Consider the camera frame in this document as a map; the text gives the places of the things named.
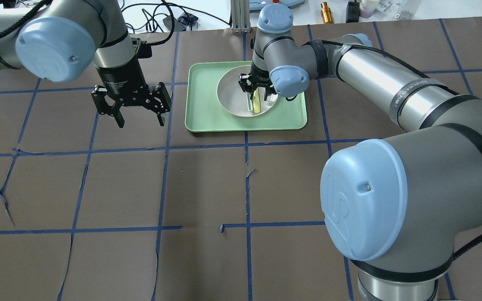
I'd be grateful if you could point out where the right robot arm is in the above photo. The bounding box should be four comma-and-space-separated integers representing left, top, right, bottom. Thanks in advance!
239, 1, 482, 301

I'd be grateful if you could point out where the white cup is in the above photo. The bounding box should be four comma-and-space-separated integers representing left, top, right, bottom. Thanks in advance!
359, 0, 380, 19

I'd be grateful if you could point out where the white round plate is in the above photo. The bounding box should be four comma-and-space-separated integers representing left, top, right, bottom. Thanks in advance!
217, 64, 279, 117

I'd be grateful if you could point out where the black power adapter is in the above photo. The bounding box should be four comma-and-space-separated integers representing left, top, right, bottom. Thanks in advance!
346, 0, 360, 23

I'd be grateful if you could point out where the mint green tray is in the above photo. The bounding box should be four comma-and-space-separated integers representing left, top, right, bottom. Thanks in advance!
185, 61, 308, 132

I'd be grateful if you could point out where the aluminium frame post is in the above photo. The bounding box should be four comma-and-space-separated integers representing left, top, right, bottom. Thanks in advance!
230, 0, 252, 33

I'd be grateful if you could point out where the yellow orange tool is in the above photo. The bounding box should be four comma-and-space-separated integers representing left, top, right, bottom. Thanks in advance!
320, 2, 334, 23

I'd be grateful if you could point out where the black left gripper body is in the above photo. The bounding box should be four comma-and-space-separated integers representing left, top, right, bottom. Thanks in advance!
96, 56, 150, 109

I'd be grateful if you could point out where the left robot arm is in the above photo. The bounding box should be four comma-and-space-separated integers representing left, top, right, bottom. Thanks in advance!
0, 0, 172, 128

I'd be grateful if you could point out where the pale green plastic spoon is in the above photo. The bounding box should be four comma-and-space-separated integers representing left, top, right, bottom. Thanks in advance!
246, 93, 254, 112

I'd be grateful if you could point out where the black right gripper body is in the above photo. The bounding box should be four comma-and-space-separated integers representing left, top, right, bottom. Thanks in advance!
249, 63, 272, 90

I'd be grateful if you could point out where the yellow plastic fork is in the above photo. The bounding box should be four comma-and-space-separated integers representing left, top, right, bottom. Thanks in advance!
252, 89, 262, 114

